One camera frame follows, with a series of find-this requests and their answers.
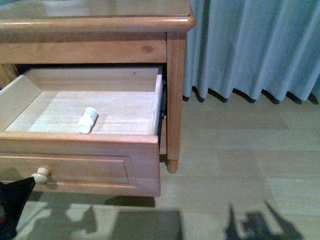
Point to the drawer knob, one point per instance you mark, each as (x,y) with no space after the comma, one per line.
(41,176)

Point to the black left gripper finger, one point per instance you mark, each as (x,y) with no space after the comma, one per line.
(13,198)

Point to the grey curtain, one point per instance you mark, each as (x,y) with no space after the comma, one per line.
(254,46)

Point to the wooden drawer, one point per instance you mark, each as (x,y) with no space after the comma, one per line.
(39,115)

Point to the wooden nightstand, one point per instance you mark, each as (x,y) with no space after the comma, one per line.
(101,32)

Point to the white medicine bottle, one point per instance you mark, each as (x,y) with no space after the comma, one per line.
(87,120)

